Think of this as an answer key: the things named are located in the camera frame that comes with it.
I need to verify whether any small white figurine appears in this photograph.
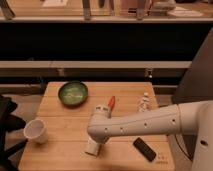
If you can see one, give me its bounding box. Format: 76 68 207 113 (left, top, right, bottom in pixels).
138 92 150 112

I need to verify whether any green ceramic bowl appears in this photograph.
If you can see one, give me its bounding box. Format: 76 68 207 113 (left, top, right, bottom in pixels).
58 81 88 106

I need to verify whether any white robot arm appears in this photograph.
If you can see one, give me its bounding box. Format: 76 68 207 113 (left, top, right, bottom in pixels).
87 101 213 171

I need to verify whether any black remote control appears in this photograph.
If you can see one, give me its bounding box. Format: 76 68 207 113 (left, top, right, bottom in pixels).
133 138 156 162

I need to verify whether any white sponge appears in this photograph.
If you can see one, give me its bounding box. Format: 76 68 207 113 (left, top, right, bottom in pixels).
85 139 101 156

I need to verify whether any orange carrot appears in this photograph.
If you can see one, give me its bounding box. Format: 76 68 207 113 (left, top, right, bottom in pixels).
108 96 115 110

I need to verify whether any white paper cup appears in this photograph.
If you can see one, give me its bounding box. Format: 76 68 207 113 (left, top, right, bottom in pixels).
23 119 47 144

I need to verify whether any grey panel right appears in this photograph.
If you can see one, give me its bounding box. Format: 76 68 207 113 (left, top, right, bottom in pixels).
172 27 213 103

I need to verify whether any black office chair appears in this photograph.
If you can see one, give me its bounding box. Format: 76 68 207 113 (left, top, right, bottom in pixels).
0 95 27 171

